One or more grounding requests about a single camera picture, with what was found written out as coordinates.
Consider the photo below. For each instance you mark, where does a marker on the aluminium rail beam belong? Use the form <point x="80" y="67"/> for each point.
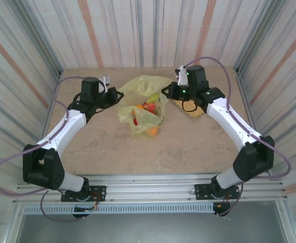
<point x="148" y="187"/>

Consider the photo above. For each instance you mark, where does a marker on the black connector housing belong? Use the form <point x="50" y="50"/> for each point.
<point x="220" y="208"/>
<point x="80" y="216"/>

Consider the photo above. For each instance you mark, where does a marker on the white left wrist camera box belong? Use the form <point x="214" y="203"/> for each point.
<point x="105" y="79"/>

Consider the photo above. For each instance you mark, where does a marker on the yellow orange pear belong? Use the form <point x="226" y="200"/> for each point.
<point x="153" y="132"/>

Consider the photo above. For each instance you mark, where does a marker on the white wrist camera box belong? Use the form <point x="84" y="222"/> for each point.
<point x="105" y="79"/>
<point x="182" y="78"/>

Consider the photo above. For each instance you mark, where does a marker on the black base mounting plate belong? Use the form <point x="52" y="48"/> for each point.
<point x="201" y="191"/>
<point x="98" y="189"/>

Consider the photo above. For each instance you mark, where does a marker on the woven bamboo tray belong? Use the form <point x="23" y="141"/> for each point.
<point x="191" y="114"/>

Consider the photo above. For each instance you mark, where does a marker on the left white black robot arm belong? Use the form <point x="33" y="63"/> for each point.
<point x="61" y="126"/>

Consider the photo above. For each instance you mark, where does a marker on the yellow translucent plastic bag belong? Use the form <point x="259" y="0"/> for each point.
<point x="150" y="81"/>

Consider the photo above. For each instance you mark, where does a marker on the round orange fruit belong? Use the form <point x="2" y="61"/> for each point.
<point x="139" y="107"/>

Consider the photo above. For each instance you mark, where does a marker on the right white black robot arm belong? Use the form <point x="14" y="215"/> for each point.
<point x="229" y="119"/>

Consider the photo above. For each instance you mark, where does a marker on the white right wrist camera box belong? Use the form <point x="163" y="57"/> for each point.
<point x="182" y="78"/>

